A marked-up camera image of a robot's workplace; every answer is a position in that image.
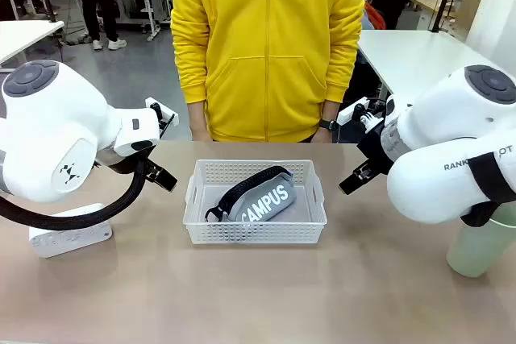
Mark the white perforated plastic basket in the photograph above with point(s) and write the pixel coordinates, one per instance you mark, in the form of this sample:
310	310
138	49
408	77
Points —
258	233

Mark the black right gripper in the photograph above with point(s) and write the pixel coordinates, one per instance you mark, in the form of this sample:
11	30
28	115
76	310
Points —
377	146

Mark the person torso yellow hoodie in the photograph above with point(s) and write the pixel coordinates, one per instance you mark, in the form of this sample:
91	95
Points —
266	58

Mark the wooden background table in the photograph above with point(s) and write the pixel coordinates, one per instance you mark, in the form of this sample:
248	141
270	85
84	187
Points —
425	3

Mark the pale green cup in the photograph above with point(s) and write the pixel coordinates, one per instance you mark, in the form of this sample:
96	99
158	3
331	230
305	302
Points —
475	247

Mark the black wrist watch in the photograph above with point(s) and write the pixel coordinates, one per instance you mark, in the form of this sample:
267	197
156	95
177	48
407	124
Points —
328	124

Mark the grey campus pencil case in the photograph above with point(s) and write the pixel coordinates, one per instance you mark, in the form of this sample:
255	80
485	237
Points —
266	199

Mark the person left forearm yellow sleeve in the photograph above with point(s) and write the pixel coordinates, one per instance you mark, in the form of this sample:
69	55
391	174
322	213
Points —
342	66

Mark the white side table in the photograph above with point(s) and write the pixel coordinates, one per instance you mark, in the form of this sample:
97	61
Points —
415	58
24	38

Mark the orange background object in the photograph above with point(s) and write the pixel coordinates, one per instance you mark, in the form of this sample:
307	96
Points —
374	15

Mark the person left hand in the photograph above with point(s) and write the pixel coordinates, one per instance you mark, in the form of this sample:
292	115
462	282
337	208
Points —
322	136

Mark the person right forearm yellow sleeve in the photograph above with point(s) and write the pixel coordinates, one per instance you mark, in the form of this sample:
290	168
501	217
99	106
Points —
189	66

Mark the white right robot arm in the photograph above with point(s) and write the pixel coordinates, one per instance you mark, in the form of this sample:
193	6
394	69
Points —
439	126

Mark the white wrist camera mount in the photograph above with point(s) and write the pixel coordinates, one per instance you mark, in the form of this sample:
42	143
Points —
350	112
166	112

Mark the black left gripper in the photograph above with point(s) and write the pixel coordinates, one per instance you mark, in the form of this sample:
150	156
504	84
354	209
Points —
121	160

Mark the person right hand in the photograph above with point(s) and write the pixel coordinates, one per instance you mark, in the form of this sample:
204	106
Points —
199	122

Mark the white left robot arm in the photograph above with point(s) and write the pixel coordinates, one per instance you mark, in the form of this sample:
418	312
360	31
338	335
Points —
52	134

